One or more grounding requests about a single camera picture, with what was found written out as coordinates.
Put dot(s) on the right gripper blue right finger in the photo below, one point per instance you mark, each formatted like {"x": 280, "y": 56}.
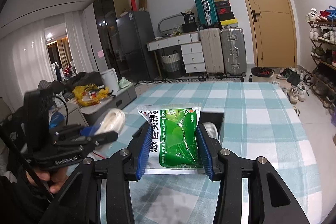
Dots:
{"x": 270, "y": 199}

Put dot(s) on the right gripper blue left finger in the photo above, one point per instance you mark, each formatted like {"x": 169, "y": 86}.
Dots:
{"x": 98, "y": 190}

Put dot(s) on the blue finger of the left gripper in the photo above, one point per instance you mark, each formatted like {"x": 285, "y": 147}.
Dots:
{"x": 76, "y": 129}
{"x": 72, "y": 141}

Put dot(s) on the green medicine sachet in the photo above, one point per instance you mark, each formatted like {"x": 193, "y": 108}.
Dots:
{"x": 166, "y": 163}

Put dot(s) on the person's left hand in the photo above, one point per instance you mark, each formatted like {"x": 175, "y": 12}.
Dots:
{"x": 55, "y": 179}

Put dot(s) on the grey tv cabinet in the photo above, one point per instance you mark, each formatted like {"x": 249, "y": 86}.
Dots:
{"x": 87, "y": 116}

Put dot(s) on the yellow plastic bag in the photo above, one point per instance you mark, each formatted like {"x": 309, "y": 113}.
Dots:
{"x": 89, "y": 95}

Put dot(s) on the white air purifier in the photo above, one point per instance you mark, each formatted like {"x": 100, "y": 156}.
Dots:
{"x": 110, "y": 80}

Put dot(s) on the black cardboard box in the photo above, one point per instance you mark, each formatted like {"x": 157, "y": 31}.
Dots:
{"x": 210, "y": 121}

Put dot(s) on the woven laundry basket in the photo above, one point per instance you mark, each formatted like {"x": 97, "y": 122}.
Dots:
{"x": 172, "y": 65}

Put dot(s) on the dark glass cabinet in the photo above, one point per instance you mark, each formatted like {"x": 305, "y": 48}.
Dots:
{"x": 106, "y": 13}

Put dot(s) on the dark grey refrigerator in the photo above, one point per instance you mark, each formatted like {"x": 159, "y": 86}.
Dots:
{"x": 136, "y": 31}

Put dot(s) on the white drawer desk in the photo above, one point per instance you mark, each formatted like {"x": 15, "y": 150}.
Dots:
{"x": 189, "y": 48}

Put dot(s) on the silver suitcase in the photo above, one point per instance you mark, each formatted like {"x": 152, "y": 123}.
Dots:
{"x": 234, "y": 54}

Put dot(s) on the beige suitcase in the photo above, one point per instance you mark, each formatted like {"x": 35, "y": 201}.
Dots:
{"x": 212, "y": 50}

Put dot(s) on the teal suitcase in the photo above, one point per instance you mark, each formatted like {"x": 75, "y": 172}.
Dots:
{"x": 207, "y": 13}

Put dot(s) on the wooden shoe rack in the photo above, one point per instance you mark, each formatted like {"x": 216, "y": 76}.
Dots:
{"x": 322, "y": 37}

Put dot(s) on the stacked shoe boxes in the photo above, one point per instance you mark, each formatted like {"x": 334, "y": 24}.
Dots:
{"x": 225, "y": 14}

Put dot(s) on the wooden door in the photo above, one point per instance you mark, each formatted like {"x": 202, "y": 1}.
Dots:
{"x": 273, "y": 33}

